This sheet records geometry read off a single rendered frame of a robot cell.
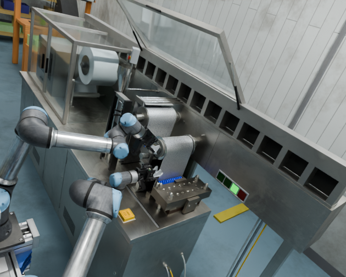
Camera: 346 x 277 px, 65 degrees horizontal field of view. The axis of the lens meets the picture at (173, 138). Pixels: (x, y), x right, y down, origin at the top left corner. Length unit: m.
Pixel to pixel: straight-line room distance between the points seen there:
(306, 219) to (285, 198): 0.14
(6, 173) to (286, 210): 1.42
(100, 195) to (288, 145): 0.96
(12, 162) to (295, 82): 2.91
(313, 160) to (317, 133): 1.88
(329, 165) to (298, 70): 2.12
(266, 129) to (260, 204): 0.43
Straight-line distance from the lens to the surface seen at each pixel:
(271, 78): 3.58
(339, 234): 3.52
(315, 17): 3.50
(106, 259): 1.96
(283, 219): 1.62
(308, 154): 1.49
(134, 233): 1.60
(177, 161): 1.79
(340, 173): 1.45
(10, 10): 8.22
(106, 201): 1.20
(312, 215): 1.54
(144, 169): 1.64
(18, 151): 1.47
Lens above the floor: 2.05
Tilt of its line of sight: 25 degrees down
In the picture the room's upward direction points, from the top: 19 degrees clockwise
